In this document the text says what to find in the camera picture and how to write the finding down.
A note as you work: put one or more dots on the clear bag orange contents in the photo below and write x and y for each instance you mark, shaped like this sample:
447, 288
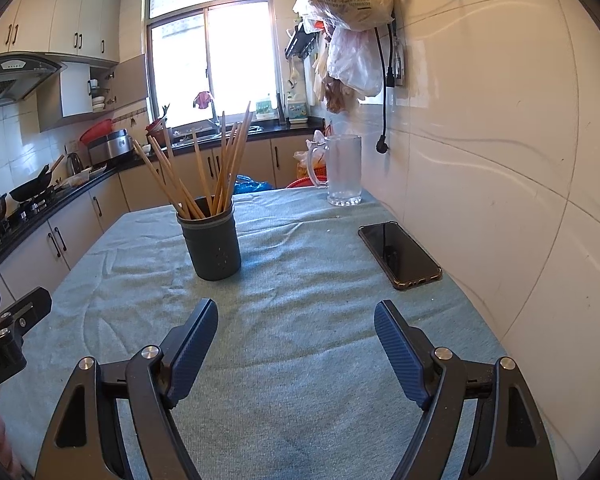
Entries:
302, 160

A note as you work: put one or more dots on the red plastic basket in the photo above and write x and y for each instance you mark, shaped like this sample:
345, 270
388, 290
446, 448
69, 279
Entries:
300, 184

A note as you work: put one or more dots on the clear glass mug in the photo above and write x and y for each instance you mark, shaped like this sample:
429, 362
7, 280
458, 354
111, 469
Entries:
344, 170

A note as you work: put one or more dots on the red basin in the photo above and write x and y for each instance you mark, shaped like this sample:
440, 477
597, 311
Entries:
95, 132

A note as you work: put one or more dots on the bunch of wooden chopsticks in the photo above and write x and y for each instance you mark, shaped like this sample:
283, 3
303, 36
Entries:
230, 175

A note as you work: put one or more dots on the black wall utensil rack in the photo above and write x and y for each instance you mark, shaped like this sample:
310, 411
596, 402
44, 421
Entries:
302, 42

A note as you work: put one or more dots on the green labelled bottle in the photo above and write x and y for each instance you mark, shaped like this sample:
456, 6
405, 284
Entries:
265, 109

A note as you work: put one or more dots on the white hanging plastic bag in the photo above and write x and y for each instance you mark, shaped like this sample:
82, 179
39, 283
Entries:
352, 60

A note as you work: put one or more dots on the black wok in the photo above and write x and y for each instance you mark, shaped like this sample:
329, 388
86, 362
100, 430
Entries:
30, 191

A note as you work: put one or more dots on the white wall power strip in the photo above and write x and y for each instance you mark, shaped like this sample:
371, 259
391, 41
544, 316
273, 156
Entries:
399, 67

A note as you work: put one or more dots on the blue plastic bag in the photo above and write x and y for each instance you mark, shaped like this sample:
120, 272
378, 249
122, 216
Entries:
250, 185

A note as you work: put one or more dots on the pink cloth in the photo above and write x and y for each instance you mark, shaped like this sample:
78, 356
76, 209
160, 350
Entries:
201, 100

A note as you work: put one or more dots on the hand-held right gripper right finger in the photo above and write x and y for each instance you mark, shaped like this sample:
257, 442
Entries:
400, 355

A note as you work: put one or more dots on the smartphone in brown case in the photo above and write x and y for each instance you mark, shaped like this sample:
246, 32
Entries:
400, 255

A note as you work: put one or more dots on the electric kettle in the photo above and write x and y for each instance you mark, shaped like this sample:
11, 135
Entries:
74, 164

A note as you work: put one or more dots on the brown clay pot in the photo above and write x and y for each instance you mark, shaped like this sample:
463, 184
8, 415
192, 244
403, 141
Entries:
156, 137

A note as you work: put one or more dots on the beige wall cabinets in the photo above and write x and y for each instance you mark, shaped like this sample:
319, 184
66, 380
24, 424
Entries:
65, 5

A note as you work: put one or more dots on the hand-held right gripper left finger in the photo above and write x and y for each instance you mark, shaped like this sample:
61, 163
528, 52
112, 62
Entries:
192, 355

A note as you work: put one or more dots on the stack of white dishes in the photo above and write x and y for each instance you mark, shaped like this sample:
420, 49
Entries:
100, 102

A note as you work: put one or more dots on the stainless rice cooker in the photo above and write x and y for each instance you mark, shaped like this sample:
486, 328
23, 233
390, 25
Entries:
112, 147

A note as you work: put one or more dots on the chrome faucet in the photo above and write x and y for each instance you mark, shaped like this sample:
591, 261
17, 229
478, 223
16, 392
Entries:
214, 117

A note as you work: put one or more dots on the kitchen window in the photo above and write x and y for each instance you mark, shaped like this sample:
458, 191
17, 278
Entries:
230, 60

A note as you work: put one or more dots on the range hood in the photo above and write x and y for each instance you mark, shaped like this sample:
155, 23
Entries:
15, 75

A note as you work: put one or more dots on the translucent bag brown contents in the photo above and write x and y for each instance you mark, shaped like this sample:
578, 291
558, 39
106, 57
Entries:
337, 97

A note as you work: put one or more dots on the dark grey chopstick holder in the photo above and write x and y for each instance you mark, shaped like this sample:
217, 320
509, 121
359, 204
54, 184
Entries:
212, 250

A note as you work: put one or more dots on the blue-green tablecloth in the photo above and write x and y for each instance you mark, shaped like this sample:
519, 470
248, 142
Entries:
300, 310

